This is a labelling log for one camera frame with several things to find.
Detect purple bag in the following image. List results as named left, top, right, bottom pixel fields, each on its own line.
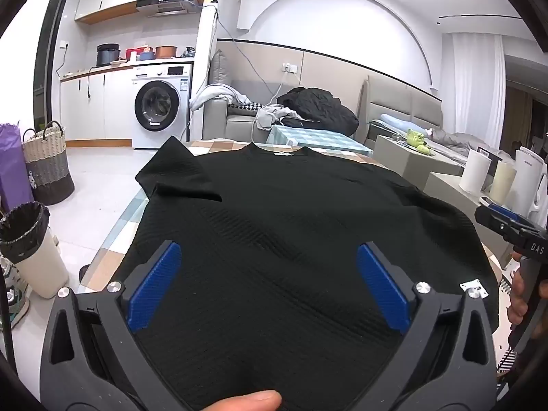
left=0, top=123, right=35, bottom=212

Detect light blue pillow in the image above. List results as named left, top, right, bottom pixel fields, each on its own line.
left=380, top=113, right=414, bottom=131

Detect white appliance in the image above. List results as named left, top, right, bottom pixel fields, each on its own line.
left=514, top=146, right=548, bottom=219

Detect green toy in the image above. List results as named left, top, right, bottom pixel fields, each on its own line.
left=404, top=128, right=433, bottom=155

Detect white curtain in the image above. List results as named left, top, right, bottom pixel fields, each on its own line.
left=451, top=32, right=508, bottom=150

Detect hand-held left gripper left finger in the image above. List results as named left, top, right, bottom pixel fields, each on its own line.
left=40, top=240, right=183, bottom=411

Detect white washing machine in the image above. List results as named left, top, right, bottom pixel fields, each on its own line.
left=132, top=62, right=194, bottom=150

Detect grey sofa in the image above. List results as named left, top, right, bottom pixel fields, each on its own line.
left=188, top=49, right=279, bottom=142

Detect white paper towel roll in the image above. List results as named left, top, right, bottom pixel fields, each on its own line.
left=459, top=149, right=492, bottom=193

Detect black t-shirt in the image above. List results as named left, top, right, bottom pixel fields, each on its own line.
left=115, top=136, right=499, bottom=411

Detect woven laundry basket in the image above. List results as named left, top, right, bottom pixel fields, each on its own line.
left=22, top=121, right=75, bottom=206

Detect person's left hand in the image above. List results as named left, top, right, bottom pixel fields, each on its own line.
left=204, top=389, right=282, bottom=411

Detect dark door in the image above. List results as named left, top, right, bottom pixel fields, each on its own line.
left=33, top=0, right=71, bottom=125

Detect black range hood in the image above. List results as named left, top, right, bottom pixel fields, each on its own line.
left=136, top=0, right=205, bottom=18

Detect black cable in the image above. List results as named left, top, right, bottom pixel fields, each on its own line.
left=0, top=265, right=18, bottom=377

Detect black pot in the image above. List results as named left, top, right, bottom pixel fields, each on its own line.
left=96, top=43, right=122, bottom=68

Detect grey sneaker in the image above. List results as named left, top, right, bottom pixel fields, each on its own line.
left=0, top=257, right=30, bottom=330

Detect brown blue checked tablecloth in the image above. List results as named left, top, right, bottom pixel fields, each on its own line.
left=79, top=137, right=514, bottom=300

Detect black quilted jacket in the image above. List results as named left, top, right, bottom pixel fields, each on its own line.
left=277, top=87, right=359, bottom=135

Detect pale clothes heap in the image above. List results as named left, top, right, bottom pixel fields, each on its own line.
left=189, top=83, right=296, bottom=131

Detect person's right hand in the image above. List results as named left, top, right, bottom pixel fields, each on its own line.
left=507, top=270, right=526, bottom=324

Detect striped rug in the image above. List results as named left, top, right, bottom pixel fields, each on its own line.
left=497, top=349, right=521, bottom=373

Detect cream cylinder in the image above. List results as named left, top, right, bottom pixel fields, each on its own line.
left=489, top=160, right=518, bottom=204

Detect beige bed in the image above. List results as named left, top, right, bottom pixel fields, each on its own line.
left=366, top=75, right=501, bottom=163

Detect white bin with black liner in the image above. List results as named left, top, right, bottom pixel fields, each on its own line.
left=0, top=202, right=69, bottom=298

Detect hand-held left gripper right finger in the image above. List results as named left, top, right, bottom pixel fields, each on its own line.
left=356, top=240, right=499, bottom=411

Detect white counter cabinet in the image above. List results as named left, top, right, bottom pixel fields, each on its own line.
left=60, top=62, right=133, bottom=147

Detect grey side table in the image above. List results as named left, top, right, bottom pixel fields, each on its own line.
left=422, top=171, right=514, bottom=266
left=373, top=135, right=465, bottom=189

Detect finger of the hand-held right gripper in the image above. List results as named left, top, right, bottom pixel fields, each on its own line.
left=474, top=204, right=521, bottom=240

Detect grey cushion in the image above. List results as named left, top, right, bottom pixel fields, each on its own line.
left=208, top=49, right=234, bottom=99

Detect teal checked cloth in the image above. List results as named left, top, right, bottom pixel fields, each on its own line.
left=266, top=125, right=374, bottom=157

